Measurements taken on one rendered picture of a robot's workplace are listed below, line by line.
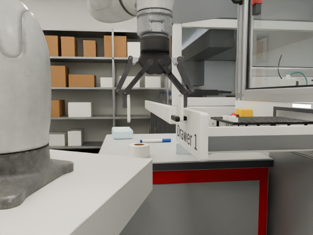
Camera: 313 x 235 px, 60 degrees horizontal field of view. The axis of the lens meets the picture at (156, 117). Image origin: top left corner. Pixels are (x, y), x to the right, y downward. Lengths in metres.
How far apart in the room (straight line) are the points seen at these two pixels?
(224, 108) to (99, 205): 1.34
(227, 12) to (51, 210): 1.50
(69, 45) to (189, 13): 3.13
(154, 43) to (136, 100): 4.23
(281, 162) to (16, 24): 0.83
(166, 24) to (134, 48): 3.80
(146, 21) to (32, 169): 0.43
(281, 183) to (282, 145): 0.30
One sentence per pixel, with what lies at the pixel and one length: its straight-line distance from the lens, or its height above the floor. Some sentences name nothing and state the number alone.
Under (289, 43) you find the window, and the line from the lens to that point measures 0.99.
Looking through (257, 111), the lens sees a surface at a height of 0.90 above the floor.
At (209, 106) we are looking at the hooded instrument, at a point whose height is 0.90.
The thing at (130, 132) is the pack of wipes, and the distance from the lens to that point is 1.29.
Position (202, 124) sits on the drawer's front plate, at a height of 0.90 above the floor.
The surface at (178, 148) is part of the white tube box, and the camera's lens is 0.97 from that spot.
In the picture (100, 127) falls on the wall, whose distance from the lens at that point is 4.94.
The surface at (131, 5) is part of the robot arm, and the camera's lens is 0.74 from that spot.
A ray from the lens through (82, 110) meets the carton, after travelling 4.48.
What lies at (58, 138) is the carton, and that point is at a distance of 4.68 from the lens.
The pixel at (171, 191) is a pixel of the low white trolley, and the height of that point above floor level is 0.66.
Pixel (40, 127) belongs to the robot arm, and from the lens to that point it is 0.43.
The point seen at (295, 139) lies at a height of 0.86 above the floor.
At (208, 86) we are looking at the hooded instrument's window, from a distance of 1.62.
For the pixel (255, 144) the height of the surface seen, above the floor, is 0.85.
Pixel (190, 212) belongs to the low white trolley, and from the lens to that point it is 0.94.
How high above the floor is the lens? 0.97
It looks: 5 degrees down
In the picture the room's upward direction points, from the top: straight up
